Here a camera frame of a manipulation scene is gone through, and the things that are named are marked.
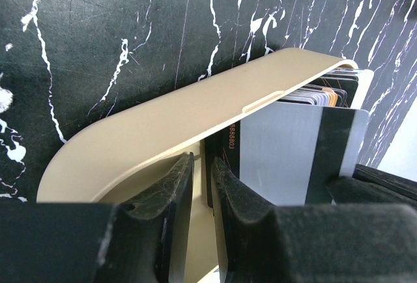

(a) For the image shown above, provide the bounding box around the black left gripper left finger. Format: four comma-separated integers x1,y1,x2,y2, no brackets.
1,153,194,282

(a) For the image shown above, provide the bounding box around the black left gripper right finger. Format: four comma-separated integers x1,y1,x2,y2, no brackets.
211,158,416,282

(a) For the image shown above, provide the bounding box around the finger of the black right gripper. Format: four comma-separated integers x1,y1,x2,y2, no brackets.
326,164,416,205

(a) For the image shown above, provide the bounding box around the beige oval card tray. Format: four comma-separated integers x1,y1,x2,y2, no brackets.
36,48,374,282

